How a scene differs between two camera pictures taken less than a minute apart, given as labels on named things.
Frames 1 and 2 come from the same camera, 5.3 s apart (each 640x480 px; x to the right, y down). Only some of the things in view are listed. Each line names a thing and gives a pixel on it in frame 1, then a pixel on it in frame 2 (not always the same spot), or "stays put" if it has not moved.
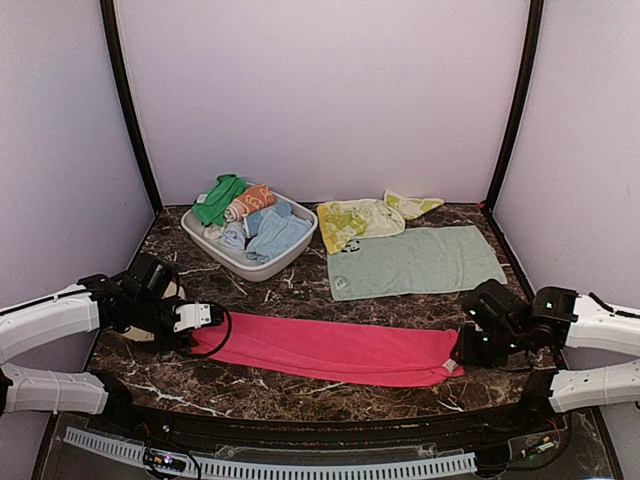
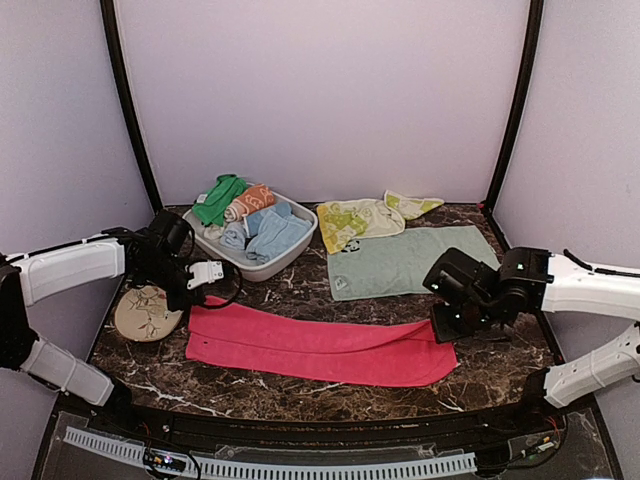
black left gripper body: (148, 315) to (162, 275)
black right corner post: (536, 17) stays put
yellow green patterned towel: (345, 220) stays put
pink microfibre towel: (331, 352) stays put
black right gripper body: (491, 351) to (472, 318)
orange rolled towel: (256, 198) stays put
